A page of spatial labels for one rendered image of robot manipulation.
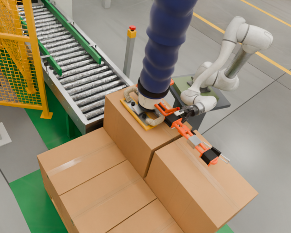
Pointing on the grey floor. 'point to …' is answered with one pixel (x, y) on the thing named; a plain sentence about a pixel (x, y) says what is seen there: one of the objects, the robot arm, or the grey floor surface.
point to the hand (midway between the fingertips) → (173, 120)
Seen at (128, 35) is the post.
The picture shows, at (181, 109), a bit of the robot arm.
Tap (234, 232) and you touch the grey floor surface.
